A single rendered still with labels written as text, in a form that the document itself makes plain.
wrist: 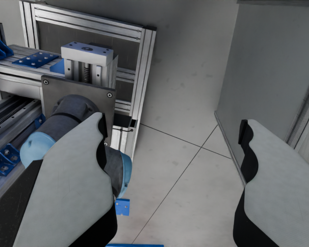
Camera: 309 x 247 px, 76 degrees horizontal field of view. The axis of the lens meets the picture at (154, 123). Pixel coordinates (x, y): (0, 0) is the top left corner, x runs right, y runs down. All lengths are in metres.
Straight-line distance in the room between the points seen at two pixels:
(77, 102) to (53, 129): 0.13
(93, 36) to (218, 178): 1.85
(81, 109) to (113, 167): 0.21
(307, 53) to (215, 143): 1.37
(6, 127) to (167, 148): 1.55
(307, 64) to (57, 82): 0.79
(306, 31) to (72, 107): 0.78
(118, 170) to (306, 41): 0.72
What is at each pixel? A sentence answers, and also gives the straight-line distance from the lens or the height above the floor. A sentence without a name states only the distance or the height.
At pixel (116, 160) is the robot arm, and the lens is 0.52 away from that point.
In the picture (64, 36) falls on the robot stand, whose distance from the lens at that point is 1.54.
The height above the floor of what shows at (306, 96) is 0.97.
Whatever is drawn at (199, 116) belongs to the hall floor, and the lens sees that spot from 1.84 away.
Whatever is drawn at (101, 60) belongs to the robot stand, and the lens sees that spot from 0.64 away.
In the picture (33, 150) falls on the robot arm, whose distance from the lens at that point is 0.51.
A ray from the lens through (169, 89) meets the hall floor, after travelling 1.71.
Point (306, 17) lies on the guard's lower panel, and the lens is 0.90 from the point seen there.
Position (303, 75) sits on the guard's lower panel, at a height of 0.91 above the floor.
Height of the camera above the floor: 1.58
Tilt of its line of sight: 58 degrees down
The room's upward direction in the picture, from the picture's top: 174 degrees counter-clockwise
